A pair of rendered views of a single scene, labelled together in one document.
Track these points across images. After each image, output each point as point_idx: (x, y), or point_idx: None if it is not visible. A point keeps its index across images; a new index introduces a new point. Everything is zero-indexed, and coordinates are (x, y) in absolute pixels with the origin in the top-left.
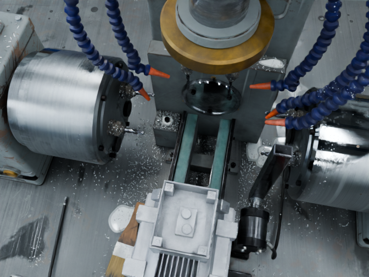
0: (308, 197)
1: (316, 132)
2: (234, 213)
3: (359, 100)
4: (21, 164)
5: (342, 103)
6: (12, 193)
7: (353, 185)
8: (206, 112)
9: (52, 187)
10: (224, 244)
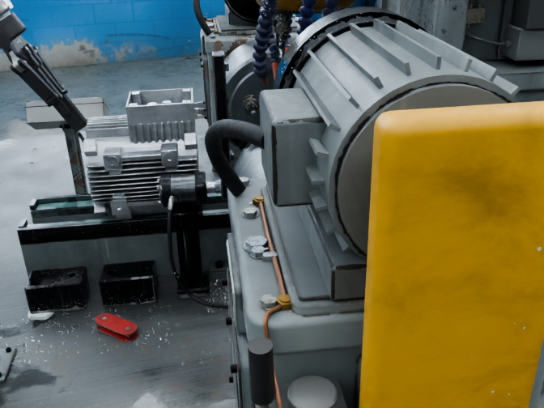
0: None
1: None
2: (194, 168)
3: None
4: (213, 123)
5: (258, 19)
6: (199, 163)
7: (244, 174)
8: None
9: (214, 176)
10: (153, 153)
